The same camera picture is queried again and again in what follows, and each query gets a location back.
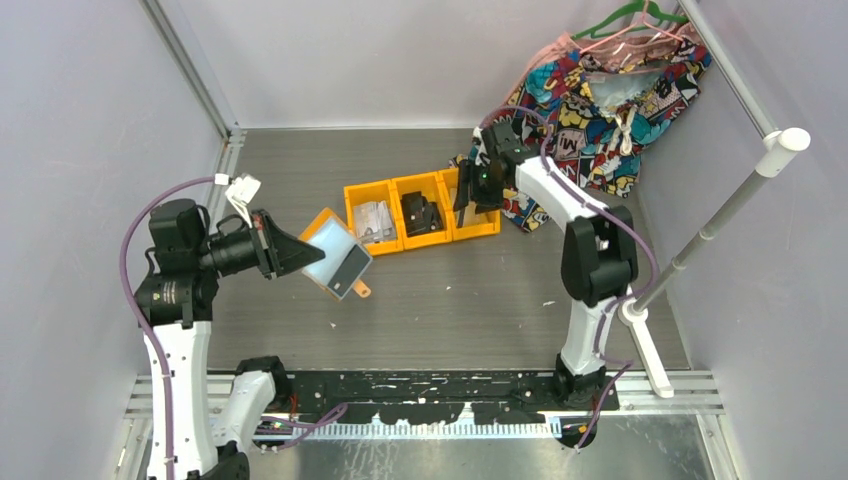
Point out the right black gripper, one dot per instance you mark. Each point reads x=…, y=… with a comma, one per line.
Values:
x=468, y=172

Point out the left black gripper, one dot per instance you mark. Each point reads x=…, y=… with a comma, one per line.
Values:
x=276, y=251

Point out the yellow card holder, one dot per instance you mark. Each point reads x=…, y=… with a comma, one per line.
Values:
x=331, y=234

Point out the dark grey credit card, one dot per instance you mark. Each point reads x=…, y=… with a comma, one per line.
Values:
x=349, y=271

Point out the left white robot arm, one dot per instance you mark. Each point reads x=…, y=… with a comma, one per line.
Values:
x=175, y=301

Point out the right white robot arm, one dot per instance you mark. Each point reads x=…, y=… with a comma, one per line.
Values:
x=599, y=259

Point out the cards in left bin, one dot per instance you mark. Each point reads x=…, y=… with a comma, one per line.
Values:
x=373, y=223

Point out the right yellow bin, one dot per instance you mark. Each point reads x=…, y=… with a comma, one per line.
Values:
x=467, y=224

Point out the black items in middle bin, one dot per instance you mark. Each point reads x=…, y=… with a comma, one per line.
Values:
x=420, y=215

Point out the left yellow bin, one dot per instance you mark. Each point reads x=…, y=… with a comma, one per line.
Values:
x=375, y=191

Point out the colourful comic print shorts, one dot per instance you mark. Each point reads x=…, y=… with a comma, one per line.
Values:
x=605, y=155

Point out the pink garment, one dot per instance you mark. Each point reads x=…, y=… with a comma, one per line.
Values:
x=553, y=82

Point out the pink hanger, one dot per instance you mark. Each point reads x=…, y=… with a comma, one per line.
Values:
x=627, y=52

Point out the green hanger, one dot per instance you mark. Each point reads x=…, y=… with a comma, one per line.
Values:
x=645, y=14

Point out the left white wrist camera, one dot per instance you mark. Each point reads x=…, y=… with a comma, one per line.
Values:
x=239, y=192

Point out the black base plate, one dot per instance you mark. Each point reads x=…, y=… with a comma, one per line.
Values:
x=415, y=403

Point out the white clothes rail pole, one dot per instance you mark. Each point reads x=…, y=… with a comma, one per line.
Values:
x=781, y=147

